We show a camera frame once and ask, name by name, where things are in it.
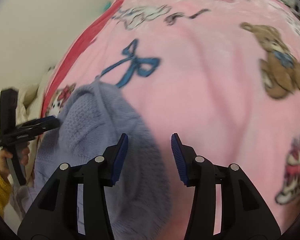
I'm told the teal plush toy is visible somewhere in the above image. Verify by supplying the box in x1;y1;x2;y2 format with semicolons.
103;1;112;12

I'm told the pink cartoon fleece blanket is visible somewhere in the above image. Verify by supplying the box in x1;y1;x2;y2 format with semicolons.
35;0;300;239

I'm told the purple knit hooded cardigan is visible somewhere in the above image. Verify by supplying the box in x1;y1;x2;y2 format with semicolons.
9;76;173;240

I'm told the cream quilted jacket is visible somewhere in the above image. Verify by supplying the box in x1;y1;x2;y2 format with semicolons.
0;65;56;181

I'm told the person's left hand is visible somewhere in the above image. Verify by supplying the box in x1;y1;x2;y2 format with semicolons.
0;142;30;177

